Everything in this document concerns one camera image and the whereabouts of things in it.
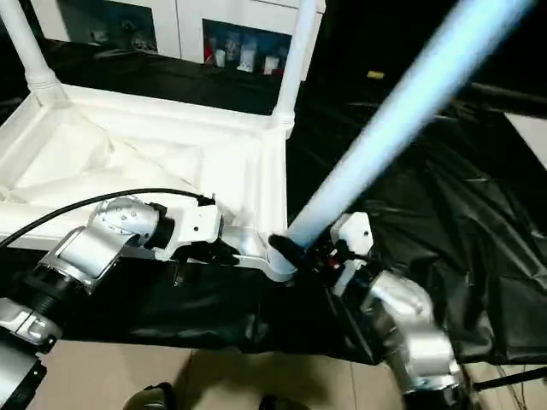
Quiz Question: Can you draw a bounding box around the white plastic table leg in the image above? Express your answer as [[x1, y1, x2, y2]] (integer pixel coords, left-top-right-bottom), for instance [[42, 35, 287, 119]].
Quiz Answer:
[[0, 0, 72, 110], [264, 0, 533, 275], [265, 0, 328, 132]]

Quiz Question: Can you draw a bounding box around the black table mat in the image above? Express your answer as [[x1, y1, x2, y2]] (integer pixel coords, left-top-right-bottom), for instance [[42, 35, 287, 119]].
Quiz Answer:
[[0, 38, 547, 366]]

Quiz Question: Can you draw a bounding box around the thin black floor rod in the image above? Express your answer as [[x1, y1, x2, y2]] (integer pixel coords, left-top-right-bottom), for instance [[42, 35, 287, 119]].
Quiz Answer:
[[473, 366, 547, 392]]

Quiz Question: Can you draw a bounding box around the white glass-door cabinet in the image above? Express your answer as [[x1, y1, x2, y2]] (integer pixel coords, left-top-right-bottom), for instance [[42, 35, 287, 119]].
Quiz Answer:
[[29, 0, 322, 83]]

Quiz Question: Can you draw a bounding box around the white flat panel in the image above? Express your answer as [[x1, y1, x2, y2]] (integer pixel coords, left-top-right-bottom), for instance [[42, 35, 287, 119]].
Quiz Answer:
[[505, 112, 547, 168]]

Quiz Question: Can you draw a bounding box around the long black bar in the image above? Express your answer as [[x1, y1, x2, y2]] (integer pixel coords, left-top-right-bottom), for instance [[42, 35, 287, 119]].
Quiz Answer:
[[469, 83, 547, 113]]

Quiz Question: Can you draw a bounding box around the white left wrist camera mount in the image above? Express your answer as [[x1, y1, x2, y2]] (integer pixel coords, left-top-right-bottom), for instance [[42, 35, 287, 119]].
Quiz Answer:
[[163, 203, 224, 262]]

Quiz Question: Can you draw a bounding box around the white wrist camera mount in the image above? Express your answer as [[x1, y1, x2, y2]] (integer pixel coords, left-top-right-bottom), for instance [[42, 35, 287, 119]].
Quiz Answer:
[[329, 211, 373, 296], [163, 203, 224, 262]]

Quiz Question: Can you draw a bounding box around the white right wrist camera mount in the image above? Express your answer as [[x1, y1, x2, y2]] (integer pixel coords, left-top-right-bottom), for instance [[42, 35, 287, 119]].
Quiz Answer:
[[329, 211, 373, 296]]

